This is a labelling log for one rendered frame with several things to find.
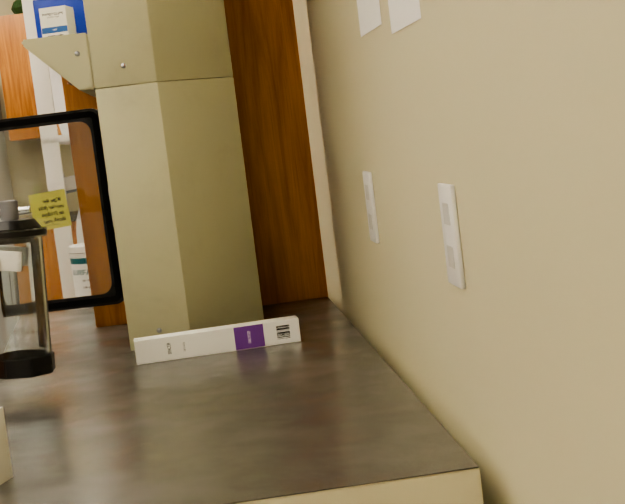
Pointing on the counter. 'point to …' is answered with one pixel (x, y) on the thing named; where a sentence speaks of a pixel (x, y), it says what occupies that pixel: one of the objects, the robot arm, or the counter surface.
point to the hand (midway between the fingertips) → (10, 258)
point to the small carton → (57, 21)
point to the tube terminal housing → (174, 164)
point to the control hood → (66, 58)
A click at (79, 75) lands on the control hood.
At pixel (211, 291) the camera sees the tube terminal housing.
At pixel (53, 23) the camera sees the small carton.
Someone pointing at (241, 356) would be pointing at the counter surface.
